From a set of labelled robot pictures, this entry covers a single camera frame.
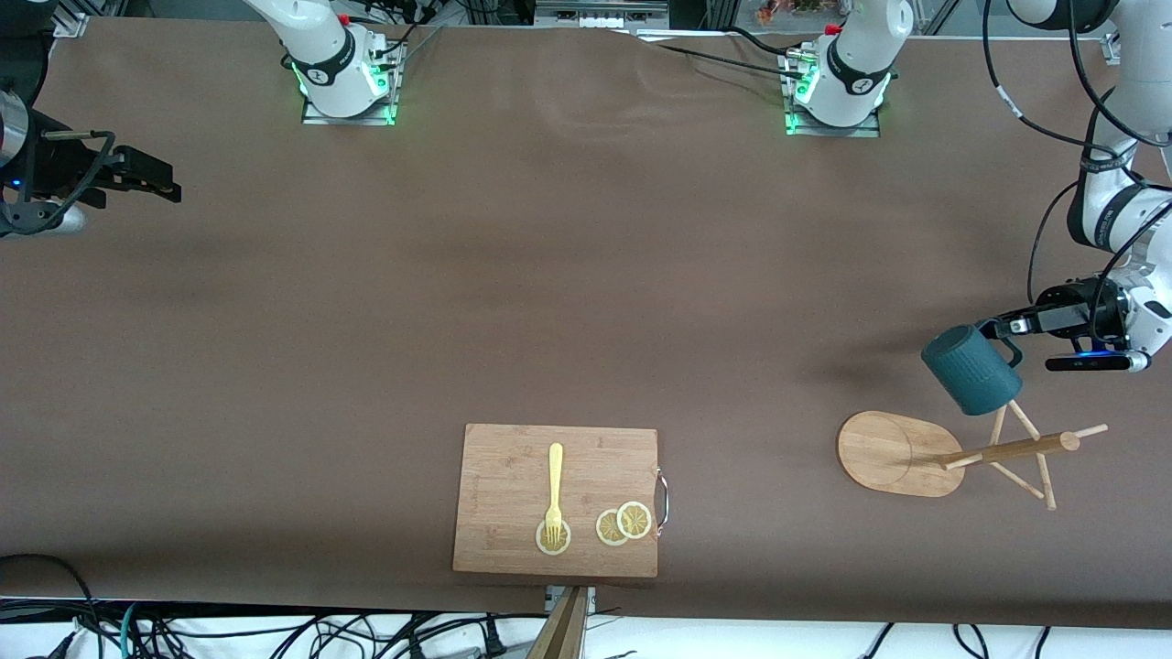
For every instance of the brown table cover sheet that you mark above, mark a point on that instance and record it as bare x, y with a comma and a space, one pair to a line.
586, 229

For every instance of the aluminium corner bracket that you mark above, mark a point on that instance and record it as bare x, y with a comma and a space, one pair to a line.
71, 25
1111, 50

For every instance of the teal ribbed cup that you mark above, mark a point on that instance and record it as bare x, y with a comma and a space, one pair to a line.
971, 375

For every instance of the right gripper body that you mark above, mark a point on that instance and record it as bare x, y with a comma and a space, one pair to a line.
55, 172

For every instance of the bamboo cutting board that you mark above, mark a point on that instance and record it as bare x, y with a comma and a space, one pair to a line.
504, 485

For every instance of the wooden cup rack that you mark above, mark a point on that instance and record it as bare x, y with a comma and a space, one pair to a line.
888, 453

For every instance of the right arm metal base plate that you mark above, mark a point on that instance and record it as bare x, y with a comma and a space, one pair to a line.
389, 114

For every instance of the wooden beam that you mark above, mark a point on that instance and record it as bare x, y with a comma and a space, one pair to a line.
563, 636

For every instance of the grey power strip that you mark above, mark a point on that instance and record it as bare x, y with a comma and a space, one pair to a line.
600, 11

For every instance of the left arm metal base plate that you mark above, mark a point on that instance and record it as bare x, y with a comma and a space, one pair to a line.
870, 130

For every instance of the metal beam bracket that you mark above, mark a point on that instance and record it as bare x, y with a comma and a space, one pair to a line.
591, 597

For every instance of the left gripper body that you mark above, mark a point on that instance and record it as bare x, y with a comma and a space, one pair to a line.
1079, 308

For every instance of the lemon slice under fork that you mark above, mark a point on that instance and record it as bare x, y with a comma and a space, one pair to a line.
542, 546

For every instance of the orange background object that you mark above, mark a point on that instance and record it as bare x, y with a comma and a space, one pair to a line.
787, 11

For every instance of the yellow plastic fork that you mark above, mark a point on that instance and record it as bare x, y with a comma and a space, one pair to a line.
555, 476

